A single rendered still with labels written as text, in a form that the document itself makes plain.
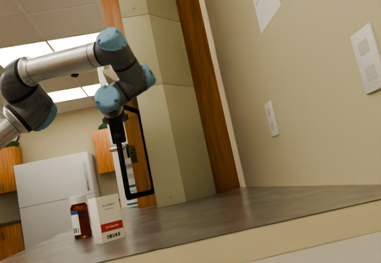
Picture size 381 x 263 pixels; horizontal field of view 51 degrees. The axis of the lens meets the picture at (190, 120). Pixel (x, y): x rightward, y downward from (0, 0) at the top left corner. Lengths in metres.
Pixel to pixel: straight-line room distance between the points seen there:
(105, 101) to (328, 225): 0.79
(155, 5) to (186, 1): 0.41
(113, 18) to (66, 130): 5.37
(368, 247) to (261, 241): 0.14
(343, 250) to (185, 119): 1.17
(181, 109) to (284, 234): 1.16
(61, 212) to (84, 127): 1.58
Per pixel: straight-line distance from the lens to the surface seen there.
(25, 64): 1.33
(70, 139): 7.33
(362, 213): 0.58
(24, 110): 1.41
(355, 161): 0.92
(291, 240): 0.55
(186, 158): 1.60
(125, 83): 1.21
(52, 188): 6.64
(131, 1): 1.73
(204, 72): 2.02
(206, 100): 1.99
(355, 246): 0.58
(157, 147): 1.57
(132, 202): 2.25
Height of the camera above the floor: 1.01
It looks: 9 degrees up
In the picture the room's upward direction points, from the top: 12 degrees counter-clockwise
